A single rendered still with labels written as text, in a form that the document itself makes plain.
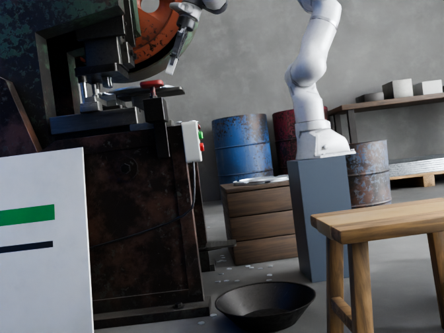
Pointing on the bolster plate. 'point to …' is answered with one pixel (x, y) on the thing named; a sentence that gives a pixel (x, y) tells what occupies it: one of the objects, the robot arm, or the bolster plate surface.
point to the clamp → (92, 102)
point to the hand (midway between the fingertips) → (171, 65)
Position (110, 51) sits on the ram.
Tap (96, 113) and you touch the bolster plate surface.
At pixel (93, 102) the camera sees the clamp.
